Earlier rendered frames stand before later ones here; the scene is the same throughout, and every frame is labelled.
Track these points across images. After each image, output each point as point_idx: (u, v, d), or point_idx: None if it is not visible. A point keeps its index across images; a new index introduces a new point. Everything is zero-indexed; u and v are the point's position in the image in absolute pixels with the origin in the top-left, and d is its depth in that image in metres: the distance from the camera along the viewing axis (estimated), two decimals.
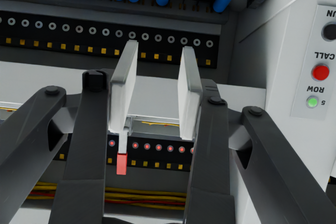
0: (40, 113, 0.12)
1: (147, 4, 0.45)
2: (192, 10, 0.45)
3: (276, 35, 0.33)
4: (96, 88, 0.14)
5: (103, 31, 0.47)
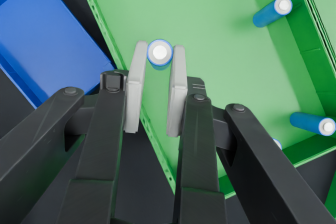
0: (58, 113, 0.12)
1: None
2: None
3: None
4: (113, 89, 0.14)
5: None
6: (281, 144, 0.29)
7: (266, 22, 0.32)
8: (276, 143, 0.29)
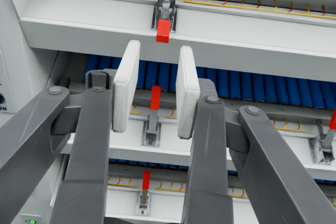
0: (43, 113, 0.12)
1: None
2: None
3: None
4: (99, 88, 0.14)
5: None
6: None
7: None
8: None
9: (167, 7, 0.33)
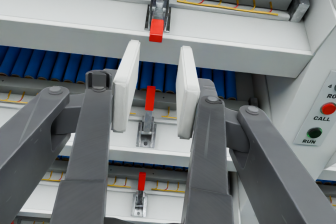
0: (43, 113, 0.12)
1: None
2: None
3: None
4: (99, 88, 0.14)
5: None
6: None
7: None
8: None
9: None
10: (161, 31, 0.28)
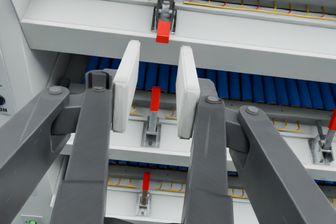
0: (43, 113, 0.12)
1: None
2: None
3: None
4: (99, 88, 0.14)
5: None
6: None
7: None
8: None
9: (166, 9, 0.33)
10: None
